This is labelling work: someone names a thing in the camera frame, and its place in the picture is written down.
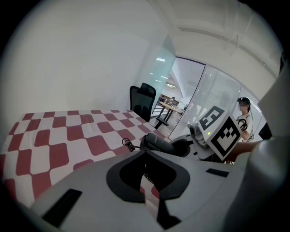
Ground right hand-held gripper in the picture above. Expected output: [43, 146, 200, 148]
[169, 105, 243, 162]

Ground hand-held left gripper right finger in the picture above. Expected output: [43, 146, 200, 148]
[145, 149, 237, 230]

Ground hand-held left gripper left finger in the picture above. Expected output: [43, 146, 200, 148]
[30, 149, 164, 232]

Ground black desk telephone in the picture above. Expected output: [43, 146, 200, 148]
[121, 132, 179, 184]

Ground person's right forearm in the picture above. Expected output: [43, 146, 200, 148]
[226, 142, 261, 162]

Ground wooden table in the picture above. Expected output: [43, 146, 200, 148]
[156, 101, 184, 124]

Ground red white checkered tablecloth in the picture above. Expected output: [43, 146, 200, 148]
[0, 110, 173, 224]

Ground glass door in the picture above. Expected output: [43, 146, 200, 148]
[169, 56, 206, 139]

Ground black mesh office chair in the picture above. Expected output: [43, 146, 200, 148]
[129, 82, 169, 130]

